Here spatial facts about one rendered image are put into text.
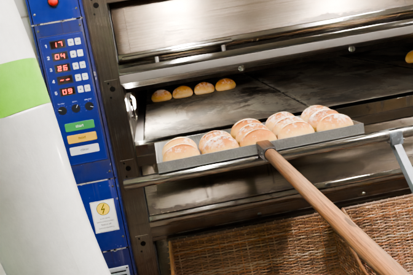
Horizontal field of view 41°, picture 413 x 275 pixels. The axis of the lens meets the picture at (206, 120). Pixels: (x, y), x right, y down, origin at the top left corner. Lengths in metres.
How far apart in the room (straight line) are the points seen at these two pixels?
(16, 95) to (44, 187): 0.09
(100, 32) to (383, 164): 1.02
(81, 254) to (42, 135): 0.12
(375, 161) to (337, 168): 0.13
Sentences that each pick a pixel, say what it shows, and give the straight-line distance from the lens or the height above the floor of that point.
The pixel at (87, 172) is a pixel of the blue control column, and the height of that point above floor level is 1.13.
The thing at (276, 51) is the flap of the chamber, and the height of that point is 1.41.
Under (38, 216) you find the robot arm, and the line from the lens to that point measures 0.53.
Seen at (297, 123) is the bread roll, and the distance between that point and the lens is 1.49.
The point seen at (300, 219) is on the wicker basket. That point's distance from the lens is 1.89.
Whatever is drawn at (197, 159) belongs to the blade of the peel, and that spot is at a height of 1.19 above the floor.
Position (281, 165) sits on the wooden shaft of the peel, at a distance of 1.22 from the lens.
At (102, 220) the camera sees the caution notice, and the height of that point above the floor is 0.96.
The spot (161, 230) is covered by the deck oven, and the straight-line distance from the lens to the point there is 1.88.
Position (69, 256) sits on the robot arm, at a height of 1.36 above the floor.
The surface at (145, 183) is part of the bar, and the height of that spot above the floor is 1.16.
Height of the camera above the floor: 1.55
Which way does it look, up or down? 11 degrees down
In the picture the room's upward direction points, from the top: 10 degrees counter-clockwise
